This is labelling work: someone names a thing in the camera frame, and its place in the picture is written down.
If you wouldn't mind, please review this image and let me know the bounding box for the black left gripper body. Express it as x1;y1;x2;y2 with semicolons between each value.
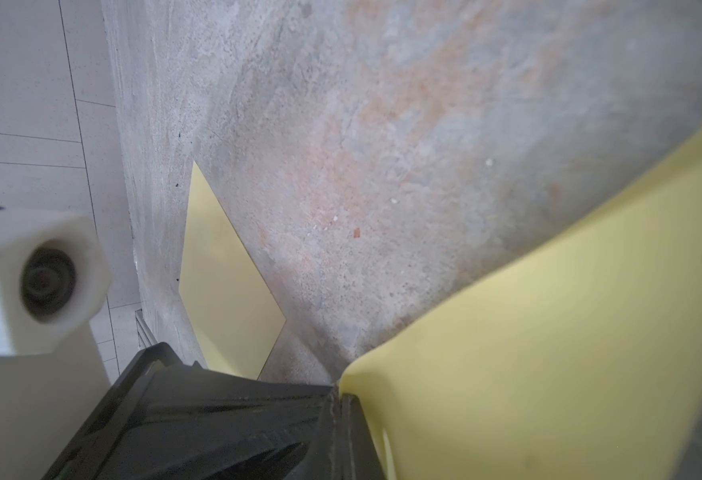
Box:
44;343;333;479

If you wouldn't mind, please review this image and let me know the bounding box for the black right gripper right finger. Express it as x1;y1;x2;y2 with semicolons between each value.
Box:
340;394;386;480

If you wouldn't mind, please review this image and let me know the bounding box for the yellow square paper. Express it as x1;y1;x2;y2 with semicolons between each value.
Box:
340;129;702;479

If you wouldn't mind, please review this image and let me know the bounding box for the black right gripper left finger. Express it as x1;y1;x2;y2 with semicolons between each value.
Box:
287;387;342;480

